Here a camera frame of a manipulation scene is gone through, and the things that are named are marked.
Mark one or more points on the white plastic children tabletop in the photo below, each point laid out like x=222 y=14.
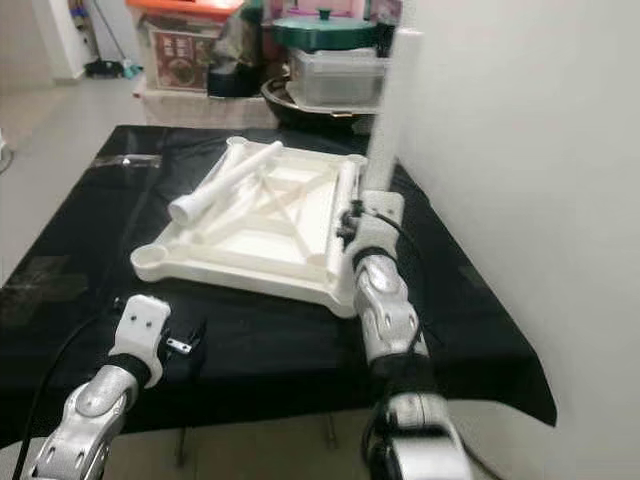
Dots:
x=260 y=240

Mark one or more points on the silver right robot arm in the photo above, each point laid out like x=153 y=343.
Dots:
x=385 y=310

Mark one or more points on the clear plastic bin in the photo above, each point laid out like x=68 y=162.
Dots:
x=335 y=80

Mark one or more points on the black wok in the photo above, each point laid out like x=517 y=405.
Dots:
x=275 y=97

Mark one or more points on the black tablecloth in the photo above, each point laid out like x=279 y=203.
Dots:
x=460 y=340

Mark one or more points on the beige cloth cover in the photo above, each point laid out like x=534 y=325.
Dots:
x=205 y=108

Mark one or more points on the dark green pot lid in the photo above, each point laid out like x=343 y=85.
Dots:
x=325 y=32

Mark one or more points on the pink box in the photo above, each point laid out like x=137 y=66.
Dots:
x=310 y=6

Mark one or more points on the broom with teal head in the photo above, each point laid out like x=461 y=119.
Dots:
x=135 y=70

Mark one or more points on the storage box with orange lid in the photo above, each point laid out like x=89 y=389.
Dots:
x=180 y=5

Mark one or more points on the black dustpan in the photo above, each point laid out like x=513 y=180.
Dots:
x=102 y=68

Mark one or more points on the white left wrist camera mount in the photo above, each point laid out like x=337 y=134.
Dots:
x=145 y=330

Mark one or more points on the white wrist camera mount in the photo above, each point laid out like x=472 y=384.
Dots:
x=380 y=210
x=145 y=330

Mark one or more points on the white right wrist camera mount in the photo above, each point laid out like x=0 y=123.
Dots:
x=380 y=210

